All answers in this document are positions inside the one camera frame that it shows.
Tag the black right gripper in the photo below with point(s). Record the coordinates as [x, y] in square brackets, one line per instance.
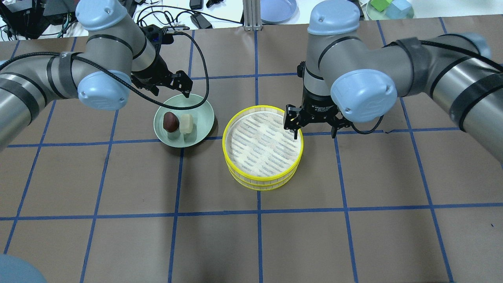
[317, 105]

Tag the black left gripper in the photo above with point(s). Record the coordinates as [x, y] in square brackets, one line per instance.
[152, 74]

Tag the brown bun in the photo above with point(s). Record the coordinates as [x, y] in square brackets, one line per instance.
[170, 122]

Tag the white bun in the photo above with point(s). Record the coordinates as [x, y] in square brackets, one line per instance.
[186, 124]

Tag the yellow steamer layer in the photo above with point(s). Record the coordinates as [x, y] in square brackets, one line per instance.
[254, 183]
[255, 142]

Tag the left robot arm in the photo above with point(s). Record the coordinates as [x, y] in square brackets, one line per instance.
[118, 57]

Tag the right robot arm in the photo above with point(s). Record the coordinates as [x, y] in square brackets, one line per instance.
[344, 82]

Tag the light green plate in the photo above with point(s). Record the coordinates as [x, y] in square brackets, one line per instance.
[194, 125]

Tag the black power adapter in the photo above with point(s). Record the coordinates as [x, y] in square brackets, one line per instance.
[200, 21]

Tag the blue plate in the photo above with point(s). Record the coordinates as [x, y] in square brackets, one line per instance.
[277, 11]

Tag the green bowl with blocks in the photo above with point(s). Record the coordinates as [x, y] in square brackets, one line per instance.
[376, 15]

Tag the green foam block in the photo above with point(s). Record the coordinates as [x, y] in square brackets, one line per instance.
[380, 5]

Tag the blue foam block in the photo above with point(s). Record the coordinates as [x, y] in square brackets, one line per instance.
[398, 9]

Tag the aluminium frame post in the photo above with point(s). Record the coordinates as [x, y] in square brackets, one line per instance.
[252, 15]

